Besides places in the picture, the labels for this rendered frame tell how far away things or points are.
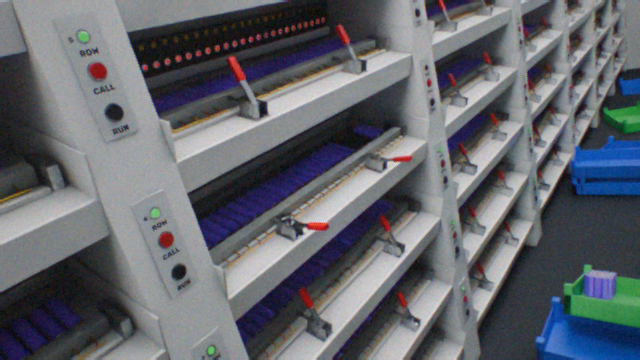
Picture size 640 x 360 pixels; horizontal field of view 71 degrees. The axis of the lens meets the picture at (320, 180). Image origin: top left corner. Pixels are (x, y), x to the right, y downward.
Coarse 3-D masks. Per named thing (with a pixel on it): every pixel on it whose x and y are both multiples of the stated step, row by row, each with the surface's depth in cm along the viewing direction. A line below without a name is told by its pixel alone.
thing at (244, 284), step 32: (320, 128) 99; (384, 128) 103; (416, 128) 101; (256, 160) 84; (416, 160) 98; (192, 192) 74; (352, 192) 81; (384, 192) 89; (256, 256) 66; (288, 256) 67; (224, 288) 57; (256, 288) 63
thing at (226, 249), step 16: (368, 144) 94; (384, 144) 96; (352, 160) 87; (320, 176) 82; (336, 176) 83; (352, 176) 85; (304, 192) 77; (320, 192) 79; (272, 208) 73; (288, 208) 74; (256, 224) 69; (272, 224) 71; (224, 240) 66; (240, 240) 66; (224, 256) 64
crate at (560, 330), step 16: (560, 304) 131; (560, 320) 131; (576, 320) 130; (592, 320) 127; (544, 336) 124; (560, 336) 127; (576, 336) 126; (592, 336) 124; (608, 336) 123; (624, 336) 122; (544, 352) 118; (560, 352) 122; (576, 352) 121; (592, 352) 119; (608, 352) 118; (624, 352) 117
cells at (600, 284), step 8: (592, 272) 137; (600, 272) 137; (608, 272) 136; (584, 280) 136; (592, 280) 133; (600, 280) 132; (608, 280) 130; (616, 280) 136; (584, 288) 136; (592, 288) 133; (600, 288) 132; (608, 288) 131; (592, 296) 133; (600, 296) 132; (608, 296) 131
